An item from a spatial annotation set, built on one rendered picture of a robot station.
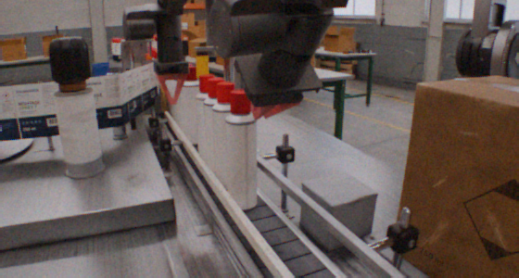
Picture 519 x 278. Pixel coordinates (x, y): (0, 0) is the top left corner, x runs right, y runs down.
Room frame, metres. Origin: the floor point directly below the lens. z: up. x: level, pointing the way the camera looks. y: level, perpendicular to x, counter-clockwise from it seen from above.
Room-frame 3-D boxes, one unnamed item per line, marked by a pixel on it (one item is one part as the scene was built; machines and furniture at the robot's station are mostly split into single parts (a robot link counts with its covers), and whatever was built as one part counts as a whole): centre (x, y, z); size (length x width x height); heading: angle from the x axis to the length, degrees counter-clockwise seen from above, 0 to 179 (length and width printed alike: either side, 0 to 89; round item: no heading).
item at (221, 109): (0.62, 0.06, 0.98); 0.05 x 0.05 x 0.20
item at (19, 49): (5.03, 3.91, 0.96); 0.43 x 0.42 x 0.37; 119
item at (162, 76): (0.79, 0.21, 1.06); 0.07 x 0.07 x 0.09; 24
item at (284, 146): (0.60, -0.03, 0.91); 0.07 x 0.03 x 0.16; 114
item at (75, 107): (0.68, 0.40, 1.03); 0.09 x 0.09 x 0.30
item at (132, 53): (1.22, 0.43, 1.01); 0.14 x 0.13 x 0.26; 24
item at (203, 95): (0.72, 0.11, 0.98); 0.05 x 0.05 x 0.20
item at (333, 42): (5.14, -1.13, 0.97); 0.43 x 0.42 x 0.37; 118
